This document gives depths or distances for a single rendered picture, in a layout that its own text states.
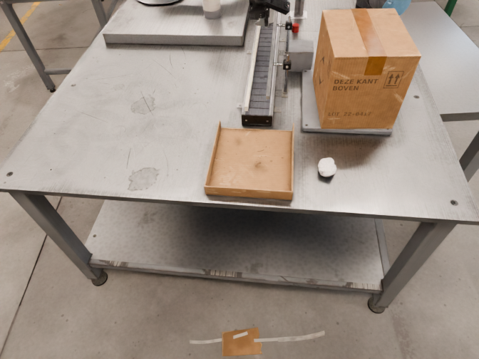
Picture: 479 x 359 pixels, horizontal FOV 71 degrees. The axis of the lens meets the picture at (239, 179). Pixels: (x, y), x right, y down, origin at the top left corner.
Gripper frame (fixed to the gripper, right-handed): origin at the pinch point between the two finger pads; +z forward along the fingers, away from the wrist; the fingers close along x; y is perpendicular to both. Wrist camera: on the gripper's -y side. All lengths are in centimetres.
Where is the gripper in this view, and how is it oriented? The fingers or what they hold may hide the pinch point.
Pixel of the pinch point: (267, 25)
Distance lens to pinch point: 162.8
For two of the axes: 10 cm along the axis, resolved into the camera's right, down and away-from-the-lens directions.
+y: -9.9, -0.6, 1.0
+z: 0.9, 1.7, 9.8
